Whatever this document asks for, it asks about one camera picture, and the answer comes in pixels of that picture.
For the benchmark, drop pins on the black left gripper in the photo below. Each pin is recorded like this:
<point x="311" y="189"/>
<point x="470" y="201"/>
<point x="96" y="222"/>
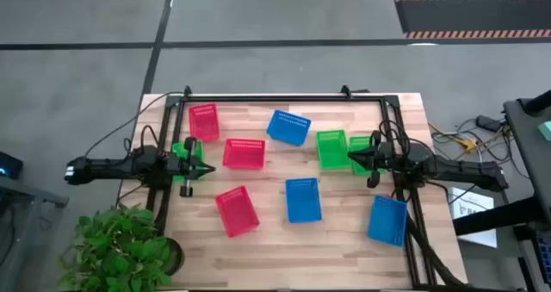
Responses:
<point x="176" y="166"/>

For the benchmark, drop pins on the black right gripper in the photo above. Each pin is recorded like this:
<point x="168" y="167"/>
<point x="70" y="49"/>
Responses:
<point x="383" y="156"/>

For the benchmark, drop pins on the green plastic basket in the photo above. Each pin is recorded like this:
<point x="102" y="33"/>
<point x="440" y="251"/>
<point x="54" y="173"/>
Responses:
<point x="332" y="150"/>
<point x="178" y="149"/>
<point x="359" y="143"/>

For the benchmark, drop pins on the red plastic basket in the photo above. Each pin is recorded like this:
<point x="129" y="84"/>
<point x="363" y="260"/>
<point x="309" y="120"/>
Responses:
<point x="237" y="212"/>
<point x="204" y="123"/>
<point x="243" y="155"/>

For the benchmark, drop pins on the blue plastic basket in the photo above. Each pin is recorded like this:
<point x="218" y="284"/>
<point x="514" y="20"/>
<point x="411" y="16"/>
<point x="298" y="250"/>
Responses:
<point x="387" y="221"/>
<point x="303" y="200"/>
<point x="288" y="128"/>

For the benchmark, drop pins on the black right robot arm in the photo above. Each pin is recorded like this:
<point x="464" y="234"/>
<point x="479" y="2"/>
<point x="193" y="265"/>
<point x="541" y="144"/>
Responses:
<point x="452" y="169"/>

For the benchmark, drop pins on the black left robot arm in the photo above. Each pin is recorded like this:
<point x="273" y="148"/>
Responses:
<point x="107" y="168"/>

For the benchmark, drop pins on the dark plant pot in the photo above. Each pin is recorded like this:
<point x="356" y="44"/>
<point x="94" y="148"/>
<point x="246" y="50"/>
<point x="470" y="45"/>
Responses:
<point x="175" y="255"/>

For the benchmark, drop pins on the green leafy plant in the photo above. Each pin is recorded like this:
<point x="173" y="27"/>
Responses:
<point x="116" y="249"/>

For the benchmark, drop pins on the white paper sheet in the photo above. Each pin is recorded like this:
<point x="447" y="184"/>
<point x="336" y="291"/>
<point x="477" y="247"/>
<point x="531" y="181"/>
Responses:
<point x="471" y="214"/>

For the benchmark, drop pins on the black power adapter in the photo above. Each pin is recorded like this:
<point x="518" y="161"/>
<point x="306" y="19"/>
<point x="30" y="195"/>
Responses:
<point x="488" y="122"/>

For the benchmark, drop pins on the black cart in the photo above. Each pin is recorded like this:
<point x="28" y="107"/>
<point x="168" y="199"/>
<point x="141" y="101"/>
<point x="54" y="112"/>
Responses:
<point x="529" y="132"/>

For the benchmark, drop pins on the black hazard-striped floor mat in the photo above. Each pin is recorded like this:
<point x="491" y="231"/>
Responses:
<point x="473" y="15"/>

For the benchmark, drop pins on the teal box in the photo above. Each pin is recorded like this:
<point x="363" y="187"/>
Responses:
<point x="546" y="130"/>

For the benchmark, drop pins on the grey metal stand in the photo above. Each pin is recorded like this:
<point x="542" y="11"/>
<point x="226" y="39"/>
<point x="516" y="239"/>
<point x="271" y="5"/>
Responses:
<point x="26" y="223"/>

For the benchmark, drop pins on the black electronic device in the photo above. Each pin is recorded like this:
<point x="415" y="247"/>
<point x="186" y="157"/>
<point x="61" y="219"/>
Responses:
<point x="9" y="165"/>

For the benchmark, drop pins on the blue crate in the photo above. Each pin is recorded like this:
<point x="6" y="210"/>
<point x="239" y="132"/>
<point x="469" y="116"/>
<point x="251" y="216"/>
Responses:
<point x="544" y="253"/>

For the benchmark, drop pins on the black aluminium rig frame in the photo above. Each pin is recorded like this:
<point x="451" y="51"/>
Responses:
<point x="280" y="98"/>

